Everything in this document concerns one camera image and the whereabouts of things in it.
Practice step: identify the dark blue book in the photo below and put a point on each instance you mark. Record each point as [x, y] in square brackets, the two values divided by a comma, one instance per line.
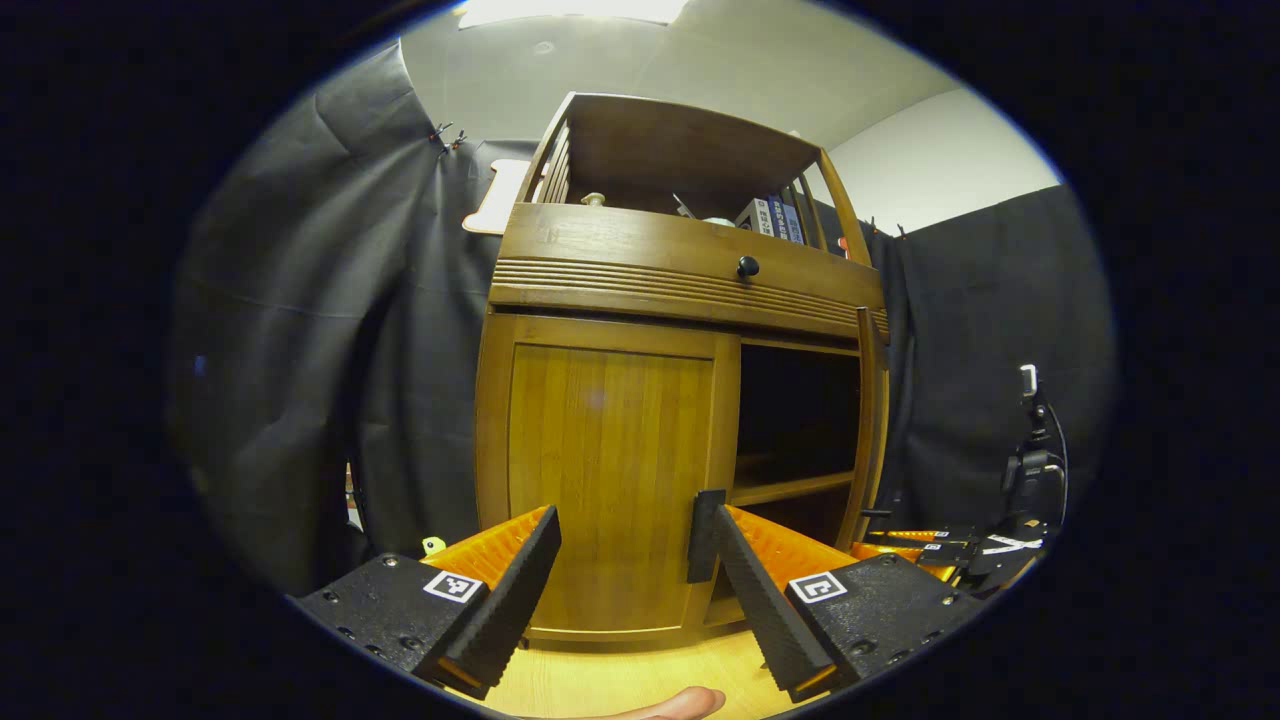
[778, 215]

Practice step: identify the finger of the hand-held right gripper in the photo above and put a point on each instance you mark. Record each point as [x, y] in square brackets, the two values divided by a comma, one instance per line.
[910, 535]
[900, 558]

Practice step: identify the white pointed object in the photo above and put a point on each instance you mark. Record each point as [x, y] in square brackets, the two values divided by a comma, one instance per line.
[683, 206]

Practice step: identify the wooden double-door shoe cabinet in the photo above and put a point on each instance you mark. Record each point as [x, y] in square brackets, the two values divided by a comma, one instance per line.
[690, 140]

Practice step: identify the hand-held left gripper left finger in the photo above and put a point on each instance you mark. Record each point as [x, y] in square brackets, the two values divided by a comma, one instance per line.
[515, 600]

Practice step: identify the small green object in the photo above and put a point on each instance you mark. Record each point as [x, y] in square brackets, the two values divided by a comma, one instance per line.
[433, 545]

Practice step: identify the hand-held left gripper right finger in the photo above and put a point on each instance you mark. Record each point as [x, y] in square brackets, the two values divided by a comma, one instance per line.
[765, 600]

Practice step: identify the grey blue book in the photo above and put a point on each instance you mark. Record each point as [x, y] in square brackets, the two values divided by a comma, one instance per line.
[792, 222]

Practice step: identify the wooden drawer with black knob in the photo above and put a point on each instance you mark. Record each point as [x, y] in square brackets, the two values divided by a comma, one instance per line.
[640, 245]

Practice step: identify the wooden cabinet shelf board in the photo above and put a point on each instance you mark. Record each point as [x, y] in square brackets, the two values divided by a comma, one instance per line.
[790, 487]

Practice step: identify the wooden shoe cabinet door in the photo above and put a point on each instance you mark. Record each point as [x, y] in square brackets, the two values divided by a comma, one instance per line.
[873, 420]
[600, 450]

